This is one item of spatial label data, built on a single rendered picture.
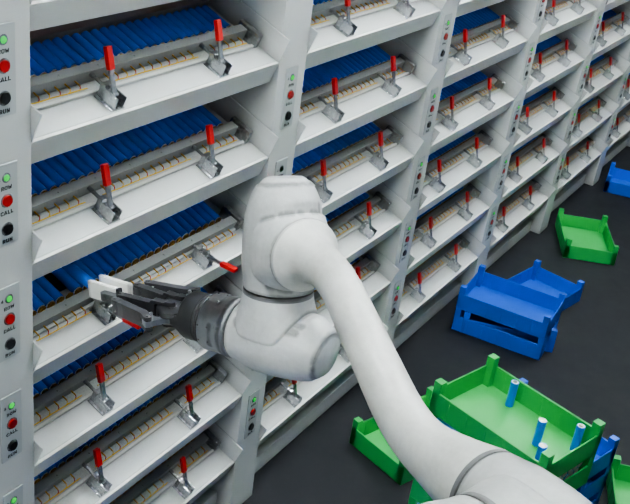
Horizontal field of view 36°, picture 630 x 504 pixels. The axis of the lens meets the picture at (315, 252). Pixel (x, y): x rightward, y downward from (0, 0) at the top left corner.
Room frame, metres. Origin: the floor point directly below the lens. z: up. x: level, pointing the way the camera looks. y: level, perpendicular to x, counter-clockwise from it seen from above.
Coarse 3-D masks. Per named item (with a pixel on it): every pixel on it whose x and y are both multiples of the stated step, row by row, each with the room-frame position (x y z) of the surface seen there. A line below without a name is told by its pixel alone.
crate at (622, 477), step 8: (616, 456) 2.09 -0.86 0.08; (616, 464) 2.08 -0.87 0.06; (616, 472) 2.08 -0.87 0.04; (624, 472) 2.09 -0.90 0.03; (608, 480) 2.06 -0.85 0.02; (616, 480) 2.09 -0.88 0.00; (624, 480) 2.09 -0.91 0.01; (608, 488) 2.04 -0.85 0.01; (616, 488) 2.05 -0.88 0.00; (624, 488) 2.06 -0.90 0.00; (608, 496) 2.01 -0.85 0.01; (616, 496) 1.96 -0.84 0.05; (624, 496) 2.02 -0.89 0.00
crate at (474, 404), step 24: (456, 384) 1.78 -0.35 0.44; (480, 384) 1.85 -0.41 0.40; (504, 384) 1.83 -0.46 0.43; (432, 408) 1.72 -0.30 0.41; (456, 408) 1.68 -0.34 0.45; (480, 408) 1.76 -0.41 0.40; (504, 408) 1.77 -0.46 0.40; (528, 408) 1.78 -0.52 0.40; (552, 408) 1.74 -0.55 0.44; (480, 432) 1.63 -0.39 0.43; (504, 432) 1.68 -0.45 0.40; (528, 432) 1.69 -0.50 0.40; (552, 432) 1.71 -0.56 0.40; (600, 432) 1.65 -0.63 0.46; (528, 456) 1.55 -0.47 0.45; (552, 456) 1.53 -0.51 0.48; (576, 456) 1.60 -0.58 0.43
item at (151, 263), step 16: (224, 224) 1.73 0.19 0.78; (192, 240) 1.64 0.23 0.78; (208, 240) 1.68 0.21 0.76; (224, 240) 1.70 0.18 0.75; (160, 256) 1.56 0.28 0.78; (176, 256) 1.60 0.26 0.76; (128, 272) 1.48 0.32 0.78; (144, 272) 1.52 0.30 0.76; (64, 304) 1.35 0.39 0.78; (80, 304) 1.37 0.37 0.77; (48, 320) 1.31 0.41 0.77
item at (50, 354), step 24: (240, 216) 1.77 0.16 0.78; (240, 240) 1.74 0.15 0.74; (192, 264) 1.61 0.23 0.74; (216, 264) 1.64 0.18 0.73; (240, 264) 1.73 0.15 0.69; (48, 336) 1.30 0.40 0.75; (72, 336) 1.32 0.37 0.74; (96, 336) 1.34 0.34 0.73; (48, 360) 1.25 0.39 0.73; (72, 360) 1.31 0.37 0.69
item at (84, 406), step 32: (224, 288) 1.79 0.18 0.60; (96, 352) 1.48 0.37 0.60; (128, 352) 1.51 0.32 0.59; (160, 352) 1.56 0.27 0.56; (192, 352) 1.60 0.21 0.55; (64, 384) 1.38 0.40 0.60; (96, 384) 1.43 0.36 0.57; (128, 384) 1.46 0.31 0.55; (160, 384) 1.50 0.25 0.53; (64, 416) 1.34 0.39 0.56; (96, 416) 1.37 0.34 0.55; (64, 448) 1.28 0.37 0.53
